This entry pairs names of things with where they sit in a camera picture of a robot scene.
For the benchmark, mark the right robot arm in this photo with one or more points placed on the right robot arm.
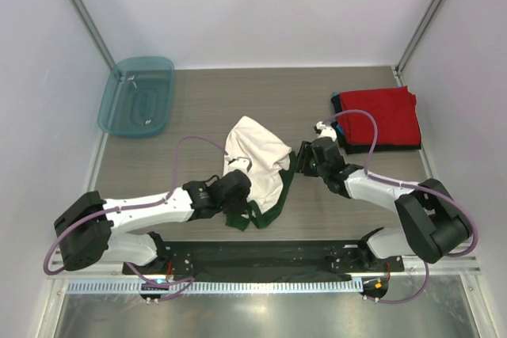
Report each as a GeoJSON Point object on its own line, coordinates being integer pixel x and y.
{"type": "Point", "coordinates": [432, 224]}

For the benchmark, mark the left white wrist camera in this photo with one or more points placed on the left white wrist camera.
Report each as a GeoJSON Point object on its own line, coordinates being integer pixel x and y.
{"type": "Point", "coordinates": [237, 163]}

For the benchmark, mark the folded blue t-shirt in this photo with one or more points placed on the folded blue t-shirt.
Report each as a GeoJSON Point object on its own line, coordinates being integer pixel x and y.
{"type": "Point", "coordinates": [340, 131]}

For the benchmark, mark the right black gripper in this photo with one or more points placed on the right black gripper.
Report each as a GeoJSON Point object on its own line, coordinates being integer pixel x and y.
{"type": "Point", "coordinates": [301, 160]}

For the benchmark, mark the teal plastic bin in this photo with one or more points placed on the teal plastic bin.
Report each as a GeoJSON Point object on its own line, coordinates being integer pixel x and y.
{"type": "Point", "coordinates": [138, 98]}

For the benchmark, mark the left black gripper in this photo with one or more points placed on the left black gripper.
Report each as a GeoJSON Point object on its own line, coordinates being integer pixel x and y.
{"type": "Point", "coordinates": [244, 198]}

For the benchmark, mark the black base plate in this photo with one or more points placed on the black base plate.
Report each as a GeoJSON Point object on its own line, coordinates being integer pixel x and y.
{"type": "Point", "coordinates": [191, 258]}

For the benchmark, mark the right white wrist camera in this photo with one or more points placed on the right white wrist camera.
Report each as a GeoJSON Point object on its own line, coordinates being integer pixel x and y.
{"type": "Point", "coordinates": [323, 130]}

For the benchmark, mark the white slotted cable duct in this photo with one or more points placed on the white slotted cable duct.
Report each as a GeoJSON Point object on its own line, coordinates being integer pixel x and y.
{"type": "Point", "coordinates": [137, 286]}

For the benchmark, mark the white and green t-shirt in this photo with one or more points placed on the white and green t-shirt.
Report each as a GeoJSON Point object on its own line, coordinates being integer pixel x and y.
{"type": "Point", "coordinates": [271, 174]}

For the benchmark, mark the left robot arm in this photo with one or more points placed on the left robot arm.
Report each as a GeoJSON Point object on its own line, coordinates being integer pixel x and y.
{"type": "Point", "coordinates": [94, 229]}

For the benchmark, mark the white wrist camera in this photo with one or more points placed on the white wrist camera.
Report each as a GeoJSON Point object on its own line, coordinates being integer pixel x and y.
{"type": "Point", "coordinates": [237, 163]}
{"type": "Point", "coordinates": [323, 130]}

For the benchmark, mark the folded red t-shirt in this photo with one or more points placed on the folded red t-shirt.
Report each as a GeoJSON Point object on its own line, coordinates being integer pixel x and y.
{"type": "Point", "coordinates": [394, 111]}

